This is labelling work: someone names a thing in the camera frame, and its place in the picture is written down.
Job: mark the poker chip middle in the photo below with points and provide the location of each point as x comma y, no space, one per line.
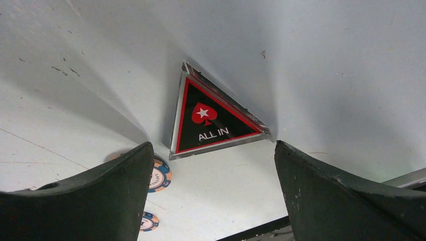
149,222

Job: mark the poker chip near triangle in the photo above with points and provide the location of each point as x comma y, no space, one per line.
161,176

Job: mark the black triangular all-in marker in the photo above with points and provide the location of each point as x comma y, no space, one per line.
207,119

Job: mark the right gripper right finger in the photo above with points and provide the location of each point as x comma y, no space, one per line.
327,203

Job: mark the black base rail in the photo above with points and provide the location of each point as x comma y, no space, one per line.
279,229

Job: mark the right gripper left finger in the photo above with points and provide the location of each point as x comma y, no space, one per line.
103,203

